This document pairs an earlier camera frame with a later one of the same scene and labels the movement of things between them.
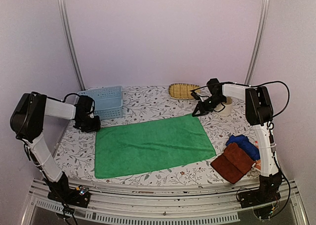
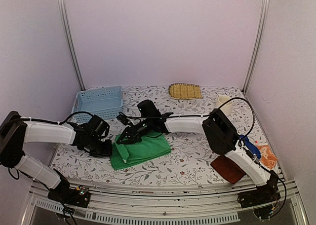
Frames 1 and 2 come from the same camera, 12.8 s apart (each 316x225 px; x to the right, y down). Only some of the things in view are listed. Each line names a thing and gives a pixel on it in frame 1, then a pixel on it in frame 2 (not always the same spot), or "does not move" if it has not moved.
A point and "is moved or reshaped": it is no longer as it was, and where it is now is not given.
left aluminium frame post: x=68 y=38 does not move
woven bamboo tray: x=181 y=91 does not move
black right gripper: x=203 y=110 → x=134 y=134
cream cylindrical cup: x=228 y=109 does not move
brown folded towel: x=233 y=164 does not move
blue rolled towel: x=251 y=149 does not move
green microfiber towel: x=141 y=147 is moved or reshaped
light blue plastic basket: x=108 y=101 does not move
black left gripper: x=97 y=128 → x=107 y=152
